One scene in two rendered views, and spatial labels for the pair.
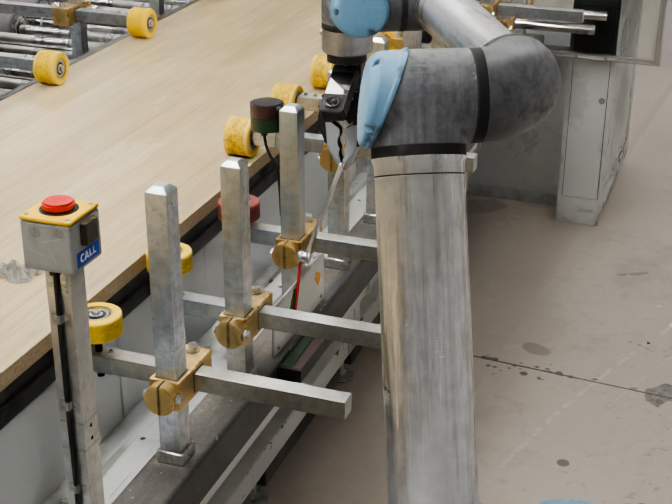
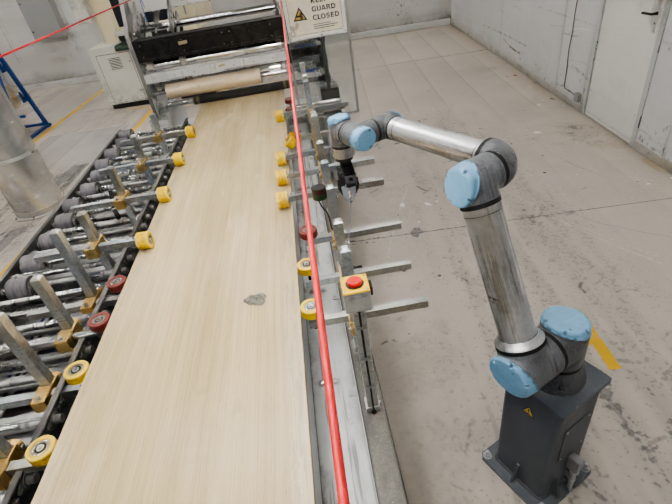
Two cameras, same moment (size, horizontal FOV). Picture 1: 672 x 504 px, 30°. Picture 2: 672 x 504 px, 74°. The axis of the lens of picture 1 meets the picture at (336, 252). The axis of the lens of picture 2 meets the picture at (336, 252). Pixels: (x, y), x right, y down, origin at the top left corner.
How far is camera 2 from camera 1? 0.90 m
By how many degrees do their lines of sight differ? 21
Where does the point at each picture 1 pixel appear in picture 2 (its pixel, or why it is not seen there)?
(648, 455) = (428, 256)
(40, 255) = (355, 307)
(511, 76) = (512, 159)
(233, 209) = (341, 239)
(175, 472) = not seen: hidden behind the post
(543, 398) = (380, 249)
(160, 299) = not seen: hidden behind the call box
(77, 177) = (229, 243)
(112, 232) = (273, 263)
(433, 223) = (503, 230)
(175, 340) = not seen: hidden behind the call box
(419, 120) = (490, 190)
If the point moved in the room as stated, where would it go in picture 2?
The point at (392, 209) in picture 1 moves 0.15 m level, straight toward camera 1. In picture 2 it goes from (485, 230) to (524, 257)
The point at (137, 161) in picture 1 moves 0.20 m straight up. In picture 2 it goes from (245, 225) to (234, 187)
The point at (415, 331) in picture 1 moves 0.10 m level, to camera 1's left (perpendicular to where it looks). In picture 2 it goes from (507, 274) to (479, 288)
